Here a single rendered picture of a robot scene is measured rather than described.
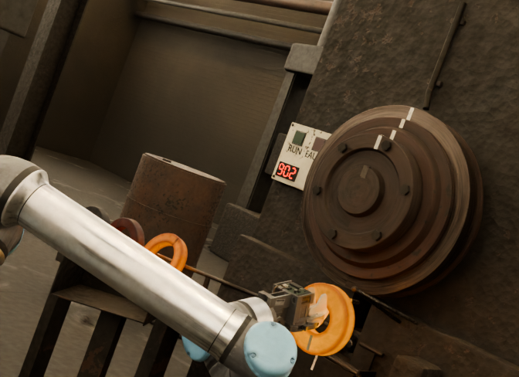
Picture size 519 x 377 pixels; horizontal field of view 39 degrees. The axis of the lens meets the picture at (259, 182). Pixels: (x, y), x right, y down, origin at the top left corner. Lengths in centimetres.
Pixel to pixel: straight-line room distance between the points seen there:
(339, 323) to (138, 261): 52
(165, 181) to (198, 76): 735
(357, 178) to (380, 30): 57
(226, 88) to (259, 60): 70
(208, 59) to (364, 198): 1014
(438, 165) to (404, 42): 49
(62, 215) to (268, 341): 40
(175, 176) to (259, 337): 340
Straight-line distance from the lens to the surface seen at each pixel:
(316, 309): 156
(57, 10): 844
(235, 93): 1111
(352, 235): 173
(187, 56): 1218
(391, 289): 176
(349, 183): 176
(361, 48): 217
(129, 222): 246
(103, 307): 198
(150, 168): 463
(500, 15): 200
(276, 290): 152
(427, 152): 174
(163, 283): 122
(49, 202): 128
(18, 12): 407
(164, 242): 239
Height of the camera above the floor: 110
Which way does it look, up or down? 2 degrees down
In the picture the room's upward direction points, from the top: 21 degrees clockwise
